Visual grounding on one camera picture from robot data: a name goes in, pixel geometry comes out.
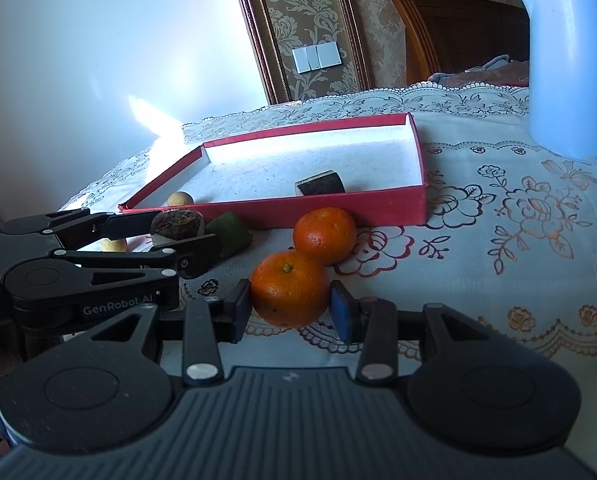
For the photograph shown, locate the tan longan fruit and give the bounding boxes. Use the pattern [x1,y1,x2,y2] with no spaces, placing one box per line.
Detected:
[166,191,194,207]
[101,238,128,252]

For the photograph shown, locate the dark sugarcane piece tall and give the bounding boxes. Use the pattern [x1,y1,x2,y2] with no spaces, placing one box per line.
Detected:
[150,209,205,246]

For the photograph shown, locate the green cucumber chunk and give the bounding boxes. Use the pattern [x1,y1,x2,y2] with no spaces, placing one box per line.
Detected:
[205,212,253,259]

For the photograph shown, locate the orange mandarin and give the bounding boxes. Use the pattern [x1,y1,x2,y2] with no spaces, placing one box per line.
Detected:
[292,207,357,266]
[251,250,330,328]

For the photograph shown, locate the red shallow cardboard tray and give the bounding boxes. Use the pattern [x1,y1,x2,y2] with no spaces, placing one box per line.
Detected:
[118,114,428,230]

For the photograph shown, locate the floral lace tablecloth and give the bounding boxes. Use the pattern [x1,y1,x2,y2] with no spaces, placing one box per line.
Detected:
[67,84,597,469]

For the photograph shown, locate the bedding pile on bed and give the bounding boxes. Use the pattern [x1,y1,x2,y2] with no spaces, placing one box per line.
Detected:
[428,54,530,88]

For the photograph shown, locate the wooden bed headboard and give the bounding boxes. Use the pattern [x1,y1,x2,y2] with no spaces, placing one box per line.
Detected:
[391,0,530,84]

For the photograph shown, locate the light blue electric kettle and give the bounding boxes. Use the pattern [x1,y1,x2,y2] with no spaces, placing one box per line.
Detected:
[521,0,597,164]

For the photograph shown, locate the white wall switch panel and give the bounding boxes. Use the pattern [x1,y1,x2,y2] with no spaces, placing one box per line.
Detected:
[292,41,342,74]

